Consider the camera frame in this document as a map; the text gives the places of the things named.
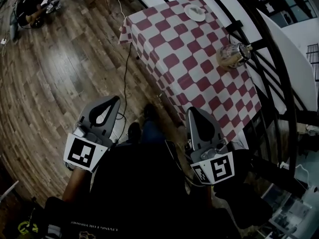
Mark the black metal railing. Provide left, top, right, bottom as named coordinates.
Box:
left=171, top=0, right=307, bottom=191

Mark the white floor cable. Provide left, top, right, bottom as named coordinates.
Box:
left=110, top=0, right=127, bottom=19

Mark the red white checkered tablecloth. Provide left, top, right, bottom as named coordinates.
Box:
left=119, top=0, right=262, bottom=143

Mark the black floor cable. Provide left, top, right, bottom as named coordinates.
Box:
left=116, top=42, right=133, bottom=144

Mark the person's left forearm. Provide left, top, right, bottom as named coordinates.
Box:
left=61, top=167, right=93, bottom=202

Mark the white plate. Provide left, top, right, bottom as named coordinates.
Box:
left=183, top=3, right=207, bottom=22

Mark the person's black shirt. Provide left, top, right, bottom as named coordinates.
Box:
left=44, top=139, right=274, bottom=239

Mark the silver kettle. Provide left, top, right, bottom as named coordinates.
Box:
left=215, top=42, right=253, bottom=71

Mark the person's black shoe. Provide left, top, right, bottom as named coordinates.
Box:
left=127, top=121, right=142, bottom=142
left=143, top=103, right=158, bottom=120

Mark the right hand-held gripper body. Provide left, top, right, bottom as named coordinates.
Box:
left=184, top=106, right=236, bottom=185

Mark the person's blue jeans leg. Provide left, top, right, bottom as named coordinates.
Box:
left=141, top=118, right=166, bottom=144

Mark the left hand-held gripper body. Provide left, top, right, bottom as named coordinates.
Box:
left=63, top=95, right=122, bottom=173

